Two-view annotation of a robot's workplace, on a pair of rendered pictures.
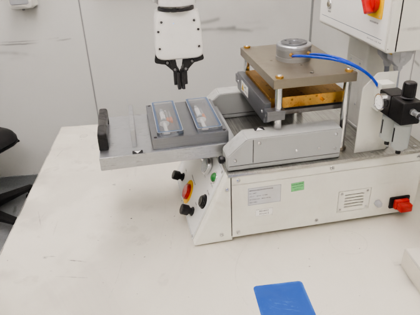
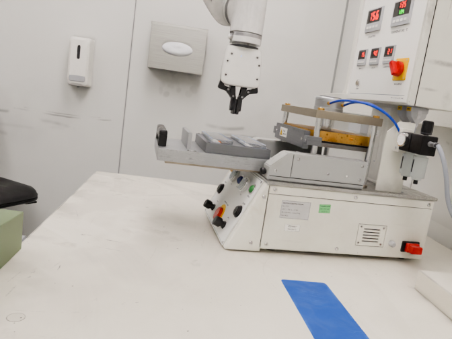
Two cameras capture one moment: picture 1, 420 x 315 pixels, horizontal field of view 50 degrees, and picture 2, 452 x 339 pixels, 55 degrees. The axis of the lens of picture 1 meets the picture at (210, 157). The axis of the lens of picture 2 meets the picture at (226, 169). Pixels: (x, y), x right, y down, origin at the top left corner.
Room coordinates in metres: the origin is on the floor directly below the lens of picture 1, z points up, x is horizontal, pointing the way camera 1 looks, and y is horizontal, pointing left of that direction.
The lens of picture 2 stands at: (-0.20, 0.11, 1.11)
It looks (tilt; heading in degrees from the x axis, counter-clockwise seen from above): 10 degrees down; 357
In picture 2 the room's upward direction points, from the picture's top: 8 degrees clockwise
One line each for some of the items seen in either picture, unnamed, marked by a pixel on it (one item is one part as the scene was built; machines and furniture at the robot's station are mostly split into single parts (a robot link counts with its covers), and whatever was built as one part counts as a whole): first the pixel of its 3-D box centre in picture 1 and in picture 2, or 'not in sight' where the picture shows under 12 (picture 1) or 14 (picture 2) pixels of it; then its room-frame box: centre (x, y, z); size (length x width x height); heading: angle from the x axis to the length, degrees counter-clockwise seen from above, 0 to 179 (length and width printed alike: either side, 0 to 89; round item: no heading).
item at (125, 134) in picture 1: (164, 129); (212, 147); (0.95, 0.10, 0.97); 0.30 x 0.22 x 0.08; 100
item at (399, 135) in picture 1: (394, 114); (412, 151); (0.80, -0.36, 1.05); 0.15 x 0.05 x 0.15; 10
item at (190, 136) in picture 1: (184, 122); (230, 145); (0.96, 0.06, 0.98); 0.20 x 0.17 x 0.03; 10
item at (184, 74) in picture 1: (187, 72); (242, 101); (0.96, 0.04, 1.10); 0.03 x 0.03 x 0.07; 9
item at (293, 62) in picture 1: (309, 70); (340, 122); (0.99, -0.23, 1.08); 0.31 x 0.24 x 0.13; 10
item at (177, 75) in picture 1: (172, 74); (229, 100); (0.95, 0.07, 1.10); 0.03 x 0.03 x 0.07; 9
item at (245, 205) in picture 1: (287, 166); (310, 208); (0.98, -0.19, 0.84); 0.53 x 0.37 x 0.17; 100
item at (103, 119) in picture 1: (103, 127); (161, 134); (0.92, 0.24, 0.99); 0.15 x 0.02 x 0.04; 10
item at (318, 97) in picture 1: (292, 77); (325, 126); (0.99, -0.20, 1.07); 0.22 x 0.17 x 0.10; 10
